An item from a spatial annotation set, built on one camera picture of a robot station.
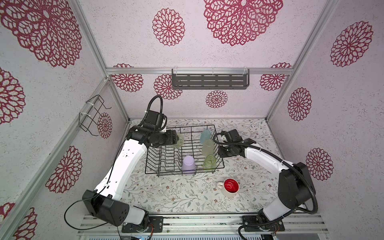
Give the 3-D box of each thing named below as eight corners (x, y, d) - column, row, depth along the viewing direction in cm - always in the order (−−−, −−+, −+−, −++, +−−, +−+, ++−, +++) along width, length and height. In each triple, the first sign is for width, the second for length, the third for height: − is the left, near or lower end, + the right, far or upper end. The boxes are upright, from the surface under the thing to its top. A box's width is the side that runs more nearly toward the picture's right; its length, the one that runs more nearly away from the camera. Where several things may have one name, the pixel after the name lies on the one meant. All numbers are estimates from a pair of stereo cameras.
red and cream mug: (226, 200, 83) (229, 196, 77) (217, 187, 88) (219, 181, 82) (238, 192, 86) (242, 188, 80) (228, 180, 91) (231, 174, 84)
